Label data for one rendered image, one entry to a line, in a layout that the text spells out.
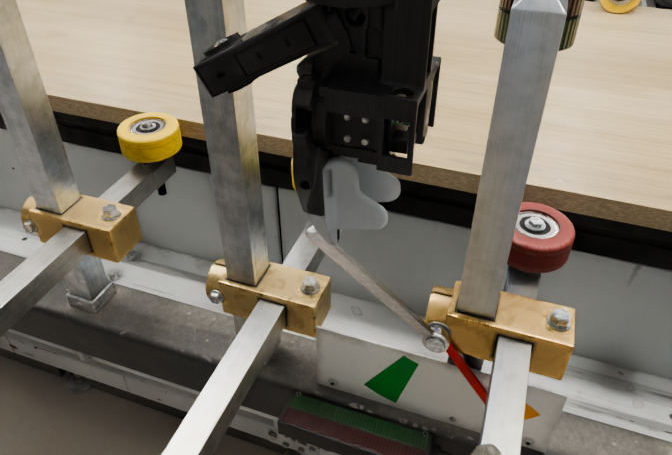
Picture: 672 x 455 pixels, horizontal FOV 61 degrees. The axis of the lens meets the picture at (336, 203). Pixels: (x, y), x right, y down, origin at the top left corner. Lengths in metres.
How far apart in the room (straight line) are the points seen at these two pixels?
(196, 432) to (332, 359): 0.19
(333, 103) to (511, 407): 0.30
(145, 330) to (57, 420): 0.89
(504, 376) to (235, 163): 0.31
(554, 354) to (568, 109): 0.41
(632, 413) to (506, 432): 0.39
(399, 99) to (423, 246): 0.49
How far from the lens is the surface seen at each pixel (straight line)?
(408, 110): 0.34
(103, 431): 1.61
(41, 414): 1.70
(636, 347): 0.90
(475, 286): 0.54
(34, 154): 0.71
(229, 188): 0.57
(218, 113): 0.53
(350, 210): 0.41
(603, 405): 0.87
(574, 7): 0.46
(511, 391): 0.53
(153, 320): 0.81
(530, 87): 0.43
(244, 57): 0.39
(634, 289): 0.82
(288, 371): 0.73
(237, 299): 0.66
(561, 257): 0.62
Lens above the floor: 1.28
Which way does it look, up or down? 37 degrees down
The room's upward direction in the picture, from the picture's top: straight up
